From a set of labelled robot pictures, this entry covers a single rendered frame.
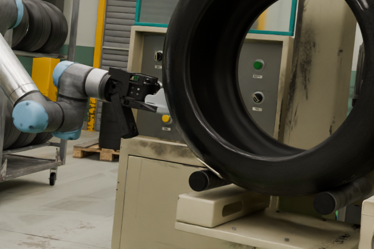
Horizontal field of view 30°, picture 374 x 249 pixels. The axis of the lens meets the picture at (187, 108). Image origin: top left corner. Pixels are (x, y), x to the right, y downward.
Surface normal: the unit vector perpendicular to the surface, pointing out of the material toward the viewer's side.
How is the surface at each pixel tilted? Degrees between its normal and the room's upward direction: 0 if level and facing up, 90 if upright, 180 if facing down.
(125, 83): 90
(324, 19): 90
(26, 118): 90
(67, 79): 90
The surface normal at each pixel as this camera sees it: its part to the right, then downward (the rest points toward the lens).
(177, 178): -0.45, 0.00
